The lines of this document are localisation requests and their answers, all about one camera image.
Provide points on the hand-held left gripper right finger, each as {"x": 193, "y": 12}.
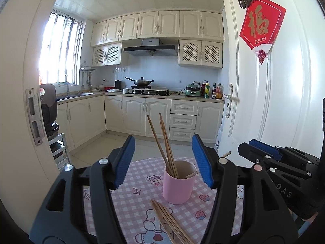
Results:
{"x": 203, "y": 162}

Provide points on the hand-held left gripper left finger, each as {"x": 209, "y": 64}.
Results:
{"x": 124, "y": 162}

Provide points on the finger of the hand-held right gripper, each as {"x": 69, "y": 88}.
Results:
{"x": 266, "y": 149}
{"x": 254, "y": 156}

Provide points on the wooden chopstick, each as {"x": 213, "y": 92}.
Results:
{"x": 158, "y": 142}
{"x": 226, "y": 154}
{"x": 166, "y": 137}

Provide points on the pink cup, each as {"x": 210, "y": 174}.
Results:
{"x": 177, "y": 190}

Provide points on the pile of wooden chopsticks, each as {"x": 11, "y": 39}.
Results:
{"x": 170, "y": 223}

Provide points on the white printed bag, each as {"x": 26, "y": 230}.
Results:
{"x": 218, "y": 142}

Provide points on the pink checked cartoon tablecloth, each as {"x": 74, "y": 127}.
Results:
{"x": 142, "y": 203}

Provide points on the white lower kitchen cabinets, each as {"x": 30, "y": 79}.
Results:
{"x": 134, "y": 114}

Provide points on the metal storage rack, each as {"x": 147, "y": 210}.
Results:
{"x": 61, "y": 142}

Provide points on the black-capped sauce bottle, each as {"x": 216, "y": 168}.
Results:
{"x": 214, "y": 92}

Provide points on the green bottle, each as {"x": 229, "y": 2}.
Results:
{"x": 207, "y": 91}

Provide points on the kitchen countertop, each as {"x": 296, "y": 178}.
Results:
{"x": 175, "y": 97}

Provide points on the red-capped sauce bottle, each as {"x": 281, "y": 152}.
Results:
{"x": 219, "y": 92}

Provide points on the green electric cooker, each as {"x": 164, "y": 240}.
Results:
{"x": 193, "y": 91}

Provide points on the dark sauce bottle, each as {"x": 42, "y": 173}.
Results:
{"x": 203, "y": 90}

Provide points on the red tray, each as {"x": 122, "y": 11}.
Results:
{"x": 113, "y": 89}

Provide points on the black gas stove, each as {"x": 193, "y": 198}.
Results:
{"x": 152, "y": 91}

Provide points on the black kettle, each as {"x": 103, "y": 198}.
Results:
{"x": 117, "y": 84}

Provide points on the steel wok with lid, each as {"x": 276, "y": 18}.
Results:
{"x": 142, "y": 82}

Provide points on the steel kitchen sink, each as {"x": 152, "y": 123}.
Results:
{"x": 76, "y": 95}

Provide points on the hanging ladle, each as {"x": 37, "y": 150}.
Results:
{"x": 88, "y": 82}

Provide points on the hanging spatula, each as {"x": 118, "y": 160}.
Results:
{"x": 83, "y": 85}

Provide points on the black countertop appliance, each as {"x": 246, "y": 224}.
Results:
{"x": 48, "y": 106}

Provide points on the steel sink faucet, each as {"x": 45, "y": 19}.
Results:
{"x": 67, "y": 86}

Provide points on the metal lock strike plate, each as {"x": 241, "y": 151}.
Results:
{"x": 35, "y": 118}

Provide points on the narrow white lattice cabinet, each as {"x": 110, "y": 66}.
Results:
{"x": 109, "y": 54}

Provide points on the wide white lattice cabinet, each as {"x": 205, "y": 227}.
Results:
{"x": 200, "y": 53}

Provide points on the black range hood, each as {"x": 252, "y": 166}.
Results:
{"x": 149, "y": 48}

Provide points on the red diamond door poster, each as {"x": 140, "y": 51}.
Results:
{"x": 259, "y": 25}

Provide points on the kitchen window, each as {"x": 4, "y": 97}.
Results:
{"x": 61, "y": 48}

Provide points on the row of white upper cabinets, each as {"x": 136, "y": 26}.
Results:
{"x": 167, "y": 24}

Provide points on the white door with metal plate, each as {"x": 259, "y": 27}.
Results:
{"x": 20, "y": 56}

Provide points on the wall-mounted utensil rack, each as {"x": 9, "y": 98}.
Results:
{"x": 87, "y": 68}

